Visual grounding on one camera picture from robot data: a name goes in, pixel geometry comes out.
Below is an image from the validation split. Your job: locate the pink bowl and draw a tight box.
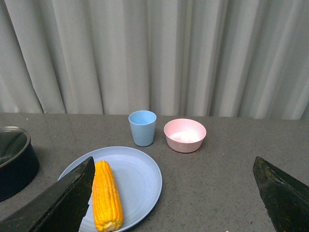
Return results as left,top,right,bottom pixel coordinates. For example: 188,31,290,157
164,118,207,153

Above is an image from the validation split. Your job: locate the light blue cup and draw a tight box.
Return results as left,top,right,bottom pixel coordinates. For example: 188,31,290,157
128,110,157,147

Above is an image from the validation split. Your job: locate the white curtain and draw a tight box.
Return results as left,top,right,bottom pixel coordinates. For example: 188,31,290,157
0,0,309,120

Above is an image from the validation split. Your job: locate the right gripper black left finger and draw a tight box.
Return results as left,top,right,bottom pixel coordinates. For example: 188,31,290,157
0,157,95,232

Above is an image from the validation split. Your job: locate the light blue plate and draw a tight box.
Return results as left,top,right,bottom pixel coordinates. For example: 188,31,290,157
60,146,162,232

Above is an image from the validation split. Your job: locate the dark blue saucepan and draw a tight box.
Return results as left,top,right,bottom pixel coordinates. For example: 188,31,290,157
0,144,40,202

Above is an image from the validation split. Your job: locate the yellow corn cob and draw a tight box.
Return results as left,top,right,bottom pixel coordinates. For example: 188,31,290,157
92,160,124,232

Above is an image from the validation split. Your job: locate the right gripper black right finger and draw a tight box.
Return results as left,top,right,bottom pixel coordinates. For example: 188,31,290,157
253,157,309,232

